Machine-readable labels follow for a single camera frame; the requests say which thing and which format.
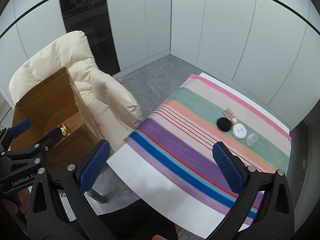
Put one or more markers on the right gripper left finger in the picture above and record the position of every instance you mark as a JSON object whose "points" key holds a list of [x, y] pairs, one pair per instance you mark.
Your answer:
{"points": [[58, 208]]}

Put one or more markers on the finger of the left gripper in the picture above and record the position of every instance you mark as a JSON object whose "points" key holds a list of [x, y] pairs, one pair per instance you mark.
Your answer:
{"points": [[40, 147], [15, 131]]}

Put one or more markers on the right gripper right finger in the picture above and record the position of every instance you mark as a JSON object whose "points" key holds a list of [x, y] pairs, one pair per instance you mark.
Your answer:
{"points": [[275, 215]]}

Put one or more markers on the red gold tin can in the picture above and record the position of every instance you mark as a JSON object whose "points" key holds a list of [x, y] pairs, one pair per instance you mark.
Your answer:
{"points": [[64, 133]]}

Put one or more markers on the clear oval plastic case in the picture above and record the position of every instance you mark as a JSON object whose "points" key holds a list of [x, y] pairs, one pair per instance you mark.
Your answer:
{"points": [[251, 139]]}

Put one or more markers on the black round puff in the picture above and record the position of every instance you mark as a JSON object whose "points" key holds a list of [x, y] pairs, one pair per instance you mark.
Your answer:
{"points": [[224, 124]]}

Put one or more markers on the person's left hand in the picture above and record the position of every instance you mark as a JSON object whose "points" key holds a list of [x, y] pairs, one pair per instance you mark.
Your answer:
{"points": [[20, 204]]}

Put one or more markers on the brown cardboard box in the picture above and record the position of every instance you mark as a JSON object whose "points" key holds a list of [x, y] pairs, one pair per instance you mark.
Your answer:
{"points": [[53, 102]]}

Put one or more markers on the white round compact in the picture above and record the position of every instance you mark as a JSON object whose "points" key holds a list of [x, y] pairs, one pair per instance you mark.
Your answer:
{"points": [[239, 131]]}

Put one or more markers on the cream padded armchair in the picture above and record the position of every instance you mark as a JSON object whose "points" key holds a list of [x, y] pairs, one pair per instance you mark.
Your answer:
{"points": [[114, 109]]}

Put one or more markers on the glass bottle pink cap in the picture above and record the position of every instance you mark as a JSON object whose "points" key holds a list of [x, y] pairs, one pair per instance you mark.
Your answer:
{"points": [[228, 113]]}

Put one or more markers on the striped colourful cloth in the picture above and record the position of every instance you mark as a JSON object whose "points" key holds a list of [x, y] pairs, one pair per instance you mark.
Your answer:
{"points": [[177, 139]]}

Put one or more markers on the black glass cabinet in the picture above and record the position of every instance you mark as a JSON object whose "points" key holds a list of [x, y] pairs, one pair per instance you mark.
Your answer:
{"points": [[91, 17]]}

